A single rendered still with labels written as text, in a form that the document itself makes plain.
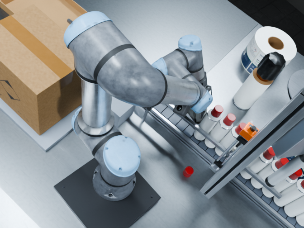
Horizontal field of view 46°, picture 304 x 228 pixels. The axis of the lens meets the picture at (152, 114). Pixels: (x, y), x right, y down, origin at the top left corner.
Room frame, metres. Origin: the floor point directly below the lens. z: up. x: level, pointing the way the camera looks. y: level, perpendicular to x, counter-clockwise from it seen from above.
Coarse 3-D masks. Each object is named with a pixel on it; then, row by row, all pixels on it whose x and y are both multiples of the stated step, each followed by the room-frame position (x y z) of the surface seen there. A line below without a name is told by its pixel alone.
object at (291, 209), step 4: (296, 200) 0.65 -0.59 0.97; (300, 200) 0.64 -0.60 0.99; (288, 204) 0.65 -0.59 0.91; (292, 204) 0.64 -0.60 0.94; (296, 204) 0.64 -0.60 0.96; (300, 204) 0.63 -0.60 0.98; (284, 208) 0.64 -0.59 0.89; (288, 208) 0.64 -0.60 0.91; (292, 208) 0.63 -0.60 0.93; (296, 208) 0.63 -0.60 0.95; (300, 208) 0.62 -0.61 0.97; (288, 212) 0.63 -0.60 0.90; (292, 212) 0.62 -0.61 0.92; (296, 212) 0.62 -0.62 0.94; (300, 212) 0.62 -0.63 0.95; (288, 216) 0.62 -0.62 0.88; (292, 216) 0.62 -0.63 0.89
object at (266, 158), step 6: (270, 150) 0.72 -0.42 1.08; (258, 156) 0.71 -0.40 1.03; (264, 156) 0.71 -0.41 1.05; (270, 156) 0.70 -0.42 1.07; (252, 162) 0.71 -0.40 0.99; (258, 162) 0.70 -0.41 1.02; (264, 162) 0.69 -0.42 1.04; (270, 162) 0.70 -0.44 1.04; (252, 168) 0.69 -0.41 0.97; (258, 168) 0.69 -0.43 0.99; (240, 174) 0.70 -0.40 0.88; (246, 174) 0.69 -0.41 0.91
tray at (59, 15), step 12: (0, 0) 1.01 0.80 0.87; (12, 0) 1.07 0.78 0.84; (24, 0) 1.10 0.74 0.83; (36, 0) 1.13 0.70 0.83; (48, 0) 1.16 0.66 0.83; (60, 0) 1.19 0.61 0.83; (72, 0) 1.19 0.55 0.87; (12, 12) 0.98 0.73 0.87; (48, 12) 1.10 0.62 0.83; (60, 12) 1.13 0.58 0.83; (72, 12) 1.16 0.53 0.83; (84, 12) 1.17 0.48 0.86; (60, 24) 1.06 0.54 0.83
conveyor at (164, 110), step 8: (160, 104) 0.85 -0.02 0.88; (160, 112) 0.81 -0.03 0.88; (168, 112) 0.83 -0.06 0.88; (176, 120) 0.81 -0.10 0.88; (184, 120) 0.83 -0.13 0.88; (192, 120) 0.84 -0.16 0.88; (184, 128) 0.79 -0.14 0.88; (192, 128) 0.81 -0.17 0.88; (192, 136) 0.77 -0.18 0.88; (200, 144) 0.75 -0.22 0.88; (208, 152) 0.73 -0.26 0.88; (240, 176) 0.69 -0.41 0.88; (248, 184) 0.68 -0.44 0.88; (256, 192) 0.66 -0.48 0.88; (264, 200) 0.64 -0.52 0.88; (272, 200) 0.66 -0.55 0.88; (272, 208) 0.63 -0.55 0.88; (280, 208) 0.64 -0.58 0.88; (296, 224) 0.61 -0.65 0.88
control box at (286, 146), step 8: (296, 128) 0.57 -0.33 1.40; (288, 136) 0.57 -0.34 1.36; (296, 136) 0.56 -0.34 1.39; (272, 144) 0.58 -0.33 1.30; (280, 144) 0.57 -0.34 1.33; (288, 144) 0.56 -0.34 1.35; (296, 144) 0.55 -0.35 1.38; (280, 152) 0.56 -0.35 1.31; (288, 152) 0.56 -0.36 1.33; (296, 152) 0.58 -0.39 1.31
